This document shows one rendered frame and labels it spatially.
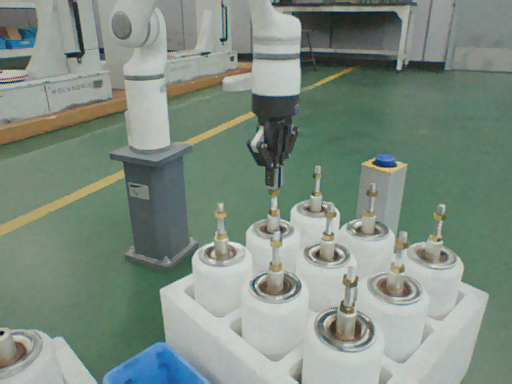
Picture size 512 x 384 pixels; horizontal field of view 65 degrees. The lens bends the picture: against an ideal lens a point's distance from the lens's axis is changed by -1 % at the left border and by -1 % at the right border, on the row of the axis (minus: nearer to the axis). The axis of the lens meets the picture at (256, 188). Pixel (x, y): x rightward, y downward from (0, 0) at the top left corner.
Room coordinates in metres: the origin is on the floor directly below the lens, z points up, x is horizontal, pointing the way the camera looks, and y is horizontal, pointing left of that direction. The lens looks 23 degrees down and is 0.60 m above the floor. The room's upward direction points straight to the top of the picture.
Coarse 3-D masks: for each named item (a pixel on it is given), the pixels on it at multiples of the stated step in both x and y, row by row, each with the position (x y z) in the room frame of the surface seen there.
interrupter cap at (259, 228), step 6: (258, 222) 0.66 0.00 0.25; (264, 222) 0.66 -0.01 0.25; (282, 222) 0.66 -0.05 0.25; (288, 222) 0.65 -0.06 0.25; (252, 228) 0.63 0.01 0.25; (258, 228) 0.63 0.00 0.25; (264, 228) 0.64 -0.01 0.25; (282, 228) 0.64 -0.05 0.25; (288, 228) 0.63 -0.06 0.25; (258, 234) 0.61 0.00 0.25; (264, 234) 0.61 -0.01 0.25; (270, 234) 0.61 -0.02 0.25; (282, 234) 0.61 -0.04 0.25; (288, 234) 0.61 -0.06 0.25
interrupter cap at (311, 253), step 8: (304, 248) 0.56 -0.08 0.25; (312, 248) 0.57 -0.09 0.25; (320, 248) 0.57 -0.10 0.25; (336, 248) 0.57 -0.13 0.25; (344, 248) 0.56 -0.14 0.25; (304, 256) 0.54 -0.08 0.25; (312, 256) 0.54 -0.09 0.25; (320, 256) 0.55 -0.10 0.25; (336, 256) 0.55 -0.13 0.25; (344, 256) 0.54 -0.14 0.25; (320, 264) 0.52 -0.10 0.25; (328, 264) 0.52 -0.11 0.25; (336, 264) 0.52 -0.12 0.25; (344, 264) 0.52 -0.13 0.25
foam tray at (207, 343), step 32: (192, 288) 0.57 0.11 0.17; (192, 320) 0.49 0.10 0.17; (224, 320) 0.48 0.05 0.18; (448, 320) 0.48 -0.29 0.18; (480, 320) 0.53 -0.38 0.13; (192, 352) 0.49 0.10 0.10; (224, 352) 0.43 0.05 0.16; (256, 352) 0.42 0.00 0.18; (416, 352) 0.42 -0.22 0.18; (448, 352) 0.44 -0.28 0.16
